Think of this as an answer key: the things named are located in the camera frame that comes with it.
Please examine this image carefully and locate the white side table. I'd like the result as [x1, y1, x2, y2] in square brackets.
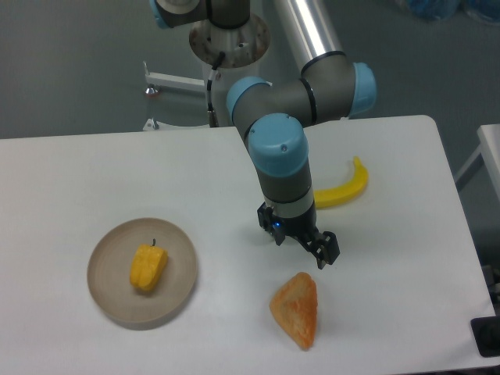
[454, 124, 499, 190]

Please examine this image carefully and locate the yellow banana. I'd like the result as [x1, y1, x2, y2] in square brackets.
[314, 156, 370, 209]

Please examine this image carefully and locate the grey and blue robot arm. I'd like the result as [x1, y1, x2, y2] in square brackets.
[150, 1, 377, 267]

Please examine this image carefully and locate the beige round plate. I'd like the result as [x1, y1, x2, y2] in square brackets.
[87, 218, 198, 330]

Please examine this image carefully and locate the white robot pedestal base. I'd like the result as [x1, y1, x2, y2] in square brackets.
[141, 12, 272, 131]

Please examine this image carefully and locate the yellow bell pepper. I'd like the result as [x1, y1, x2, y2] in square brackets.
[129, 238, 169, 292]

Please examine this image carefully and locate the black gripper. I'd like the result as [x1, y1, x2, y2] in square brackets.
[257, 199, 339, 270]

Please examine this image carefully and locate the black cable with connector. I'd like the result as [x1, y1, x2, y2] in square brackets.
[205, 50, 227, 128]

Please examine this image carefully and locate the blue plastic bag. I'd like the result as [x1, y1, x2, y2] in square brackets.
[402, 0, 499, 26]

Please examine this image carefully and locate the black device at table edge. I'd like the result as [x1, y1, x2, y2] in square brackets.
[470, 316, 499, 358]

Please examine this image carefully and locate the orange triangular toast slice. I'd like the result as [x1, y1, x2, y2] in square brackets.
[269, 272, 318, 351]

